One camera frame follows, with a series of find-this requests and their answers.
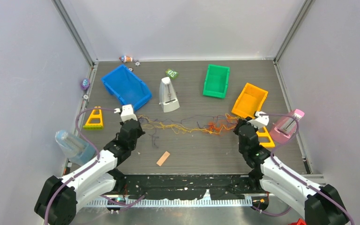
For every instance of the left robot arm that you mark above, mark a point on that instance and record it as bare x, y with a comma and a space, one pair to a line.
61, 198

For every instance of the right yellow triangle block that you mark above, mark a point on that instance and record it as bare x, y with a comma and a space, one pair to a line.
265, 138

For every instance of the tan wooden stick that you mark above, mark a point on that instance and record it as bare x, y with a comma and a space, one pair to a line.
163, 158

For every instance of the white metronome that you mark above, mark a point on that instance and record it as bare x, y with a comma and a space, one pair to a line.
167, 96

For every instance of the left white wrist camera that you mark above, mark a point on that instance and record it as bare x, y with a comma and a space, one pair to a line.
127, 113

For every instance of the blue plastic bin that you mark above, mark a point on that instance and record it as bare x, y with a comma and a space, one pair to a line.
128, 88

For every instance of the purple small toy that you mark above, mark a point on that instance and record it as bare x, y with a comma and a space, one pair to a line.
85, 84

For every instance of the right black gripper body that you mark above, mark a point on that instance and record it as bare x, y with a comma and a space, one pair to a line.
236, 129

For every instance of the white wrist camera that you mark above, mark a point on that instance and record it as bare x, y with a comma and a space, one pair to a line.
261, 120
127, 113

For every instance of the left yellow triangle block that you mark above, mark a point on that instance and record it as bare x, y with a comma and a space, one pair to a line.
95, 120

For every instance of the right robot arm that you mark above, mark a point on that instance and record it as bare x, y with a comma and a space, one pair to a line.
317, 204

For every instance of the red object at corner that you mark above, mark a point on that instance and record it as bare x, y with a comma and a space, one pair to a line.
300, 221

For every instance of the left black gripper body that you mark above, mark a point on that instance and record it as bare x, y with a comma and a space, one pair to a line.
139, 132

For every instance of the small figurine toy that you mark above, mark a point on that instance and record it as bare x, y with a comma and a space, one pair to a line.
125, 59

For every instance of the green plastic bin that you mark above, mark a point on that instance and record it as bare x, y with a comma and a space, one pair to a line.
216, 81

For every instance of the blue transparent metronome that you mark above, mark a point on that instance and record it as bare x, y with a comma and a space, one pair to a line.
77, 150

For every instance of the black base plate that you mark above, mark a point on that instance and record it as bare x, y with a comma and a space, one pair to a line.
187, 187

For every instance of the orange plastic bin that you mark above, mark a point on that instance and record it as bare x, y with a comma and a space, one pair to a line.
249, 101

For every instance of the green number tile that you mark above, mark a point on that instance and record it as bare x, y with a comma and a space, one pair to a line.
171, 74

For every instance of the pink metronome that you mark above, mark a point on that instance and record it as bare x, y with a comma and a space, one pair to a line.
285, 127

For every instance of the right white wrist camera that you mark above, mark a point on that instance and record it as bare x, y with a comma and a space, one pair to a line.
261, 120

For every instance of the yellow triangle block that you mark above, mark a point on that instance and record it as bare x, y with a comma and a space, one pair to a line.
95, 120
265, 138

